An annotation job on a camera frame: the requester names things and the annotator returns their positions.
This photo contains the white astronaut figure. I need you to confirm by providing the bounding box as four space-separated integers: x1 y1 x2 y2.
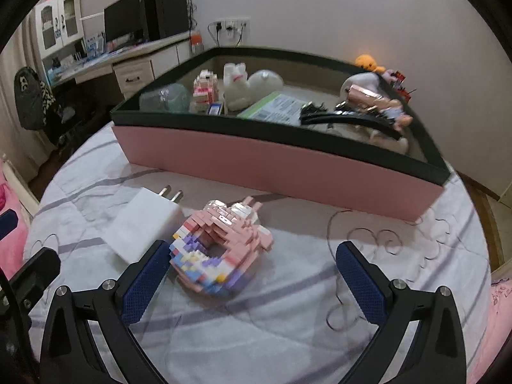
223 63 284 113

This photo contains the teal clear plastic package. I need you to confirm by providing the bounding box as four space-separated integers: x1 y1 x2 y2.
139 83 192 114

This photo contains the striped white tablecloth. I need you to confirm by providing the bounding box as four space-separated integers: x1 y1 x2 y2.
24 127 491 383

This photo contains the pink brick donut model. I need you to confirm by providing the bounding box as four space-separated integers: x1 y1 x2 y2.
169 197 274 298

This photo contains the red cap bottle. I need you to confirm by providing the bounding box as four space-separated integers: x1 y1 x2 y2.
190 31 204 56

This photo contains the black computer tower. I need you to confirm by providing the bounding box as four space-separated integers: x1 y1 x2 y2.
143 0 190 42

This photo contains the pink pig doll figure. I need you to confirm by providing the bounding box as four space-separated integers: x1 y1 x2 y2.
369 97 413 154

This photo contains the small pink brick figure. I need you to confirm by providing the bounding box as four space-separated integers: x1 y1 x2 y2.
191 69 219 113

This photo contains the red toy box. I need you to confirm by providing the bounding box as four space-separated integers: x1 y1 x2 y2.
383 69 414 103

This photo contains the white power adapter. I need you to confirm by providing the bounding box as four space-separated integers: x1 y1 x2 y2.
102 186 185 264

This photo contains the orange octopus plush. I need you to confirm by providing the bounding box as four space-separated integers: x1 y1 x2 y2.
354 54 386 74

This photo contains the blue narrow carton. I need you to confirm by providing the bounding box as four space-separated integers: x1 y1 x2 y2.
207 102 224 116

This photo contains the wall power outlet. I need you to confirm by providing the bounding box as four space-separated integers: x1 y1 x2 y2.
212 17 251 35

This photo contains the pink black storage box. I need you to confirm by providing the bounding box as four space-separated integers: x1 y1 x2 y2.
109 46 452 223

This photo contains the white hutch cabinet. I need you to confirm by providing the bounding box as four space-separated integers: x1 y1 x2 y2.
35 0 84 59

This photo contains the black office chair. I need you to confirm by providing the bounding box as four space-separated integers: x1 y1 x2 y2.
14 67 76 146

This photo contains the black hair clip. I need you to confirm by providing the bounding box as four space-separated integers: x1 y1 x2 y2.
300 102 401 140

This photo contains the green white paper booklet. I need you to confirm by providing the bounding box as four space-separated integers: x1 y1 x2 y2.
237 92 307 127

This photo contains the black computer monitor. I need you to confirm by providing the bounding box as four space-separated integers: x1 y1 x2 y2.
104 0 145 43

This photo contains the white desk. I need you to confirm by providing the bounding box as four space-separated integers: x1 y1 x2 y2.
50 33 191 103

